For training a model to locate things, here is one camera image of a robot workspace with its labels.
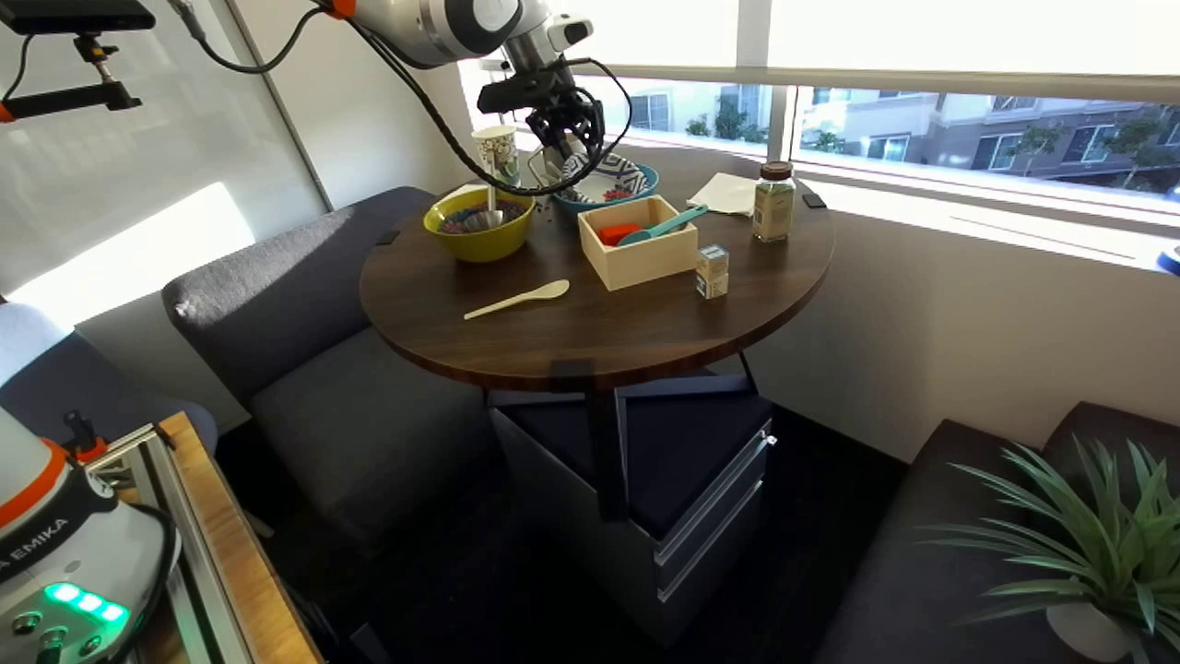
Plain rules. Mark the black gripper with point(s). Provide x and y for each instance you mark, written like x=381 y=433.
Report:
x=557 y=111

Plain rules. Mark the white patterned plate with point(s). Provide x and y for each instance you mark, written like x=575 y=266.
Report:
x=608 y=180

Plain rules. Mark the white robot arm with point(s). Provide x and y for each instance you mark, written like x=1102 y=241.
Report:
x=78 y=567

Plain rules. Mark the blue bowl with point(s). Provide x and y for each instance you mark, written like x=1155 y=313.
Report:
x=571 y=207

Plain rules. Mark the yellow bowl with beads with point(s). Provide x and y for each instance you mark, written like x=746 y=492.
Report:
x=455 y=220

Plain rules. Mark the patterned paper cup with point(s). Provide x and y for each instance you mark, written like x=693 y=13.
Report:
x=500 y=152

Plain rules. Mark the orange item in box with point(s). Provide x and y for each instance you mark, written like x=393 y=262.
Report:
x=612 y=233

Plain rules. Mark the light wooden box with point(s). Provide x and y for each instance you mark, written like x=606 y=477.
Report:
x=648 y=261

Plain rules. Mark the teal tool in box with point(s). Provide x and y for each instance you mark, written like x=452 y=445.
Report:
x=665 y=228

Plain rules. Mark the wooden spoon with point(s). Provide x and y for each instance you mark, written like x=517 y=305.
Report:
x=544 y=293

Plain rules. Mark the round dark wooden table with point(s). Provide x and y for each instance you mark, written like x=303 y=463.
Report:
x=590 y=340

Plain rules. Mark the white paper napkin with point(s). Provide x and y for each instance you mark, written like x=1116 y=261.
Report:
x=726 y=195

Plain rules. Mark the glass jar brown lid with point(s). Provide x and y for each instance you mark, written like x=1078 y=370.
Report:
x=772 y=207

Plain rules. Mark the grey drawer cabinet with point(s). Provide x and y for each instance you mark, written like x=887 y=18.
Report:
x=693 y=463

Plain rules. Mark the grey armchair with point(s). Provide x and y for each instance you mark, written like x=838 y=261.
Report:
x=388 y=459

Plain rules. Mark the dark sofa seat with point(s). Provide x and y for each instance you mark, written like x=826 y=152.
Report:
x=912 y=602

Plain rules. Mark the green potted plant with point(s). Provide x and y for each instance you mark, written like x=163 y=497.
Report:
x=1094 y=551

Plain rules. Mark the black camera on mount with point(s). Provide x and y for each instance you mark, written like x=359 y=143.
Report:
x=87 y=24

